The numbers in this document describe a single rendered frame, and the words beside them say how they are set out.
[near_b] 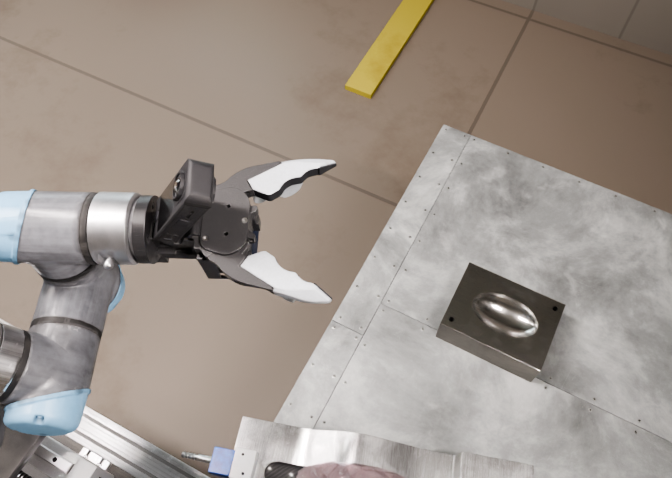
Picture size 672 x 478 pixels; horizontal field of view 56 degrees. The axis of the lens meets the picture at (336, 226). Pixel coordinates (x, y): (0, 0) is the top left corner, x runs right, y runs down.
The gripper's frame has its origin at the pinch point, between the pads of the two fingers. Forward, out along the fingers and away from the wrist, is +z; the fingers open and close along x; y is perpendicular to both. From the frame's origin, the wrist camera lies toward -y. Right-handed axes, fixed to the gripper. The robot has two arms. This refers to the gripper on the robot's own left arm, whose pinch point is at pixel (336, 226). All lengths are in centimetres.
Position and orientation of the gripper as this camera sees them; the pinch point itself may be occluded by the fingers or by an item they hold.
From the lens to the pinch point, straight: 63.2
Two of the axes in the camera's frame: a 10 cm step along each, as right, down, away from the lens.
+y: 0.0, 3.9, 9.2
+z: 10.0, 0.2, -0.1
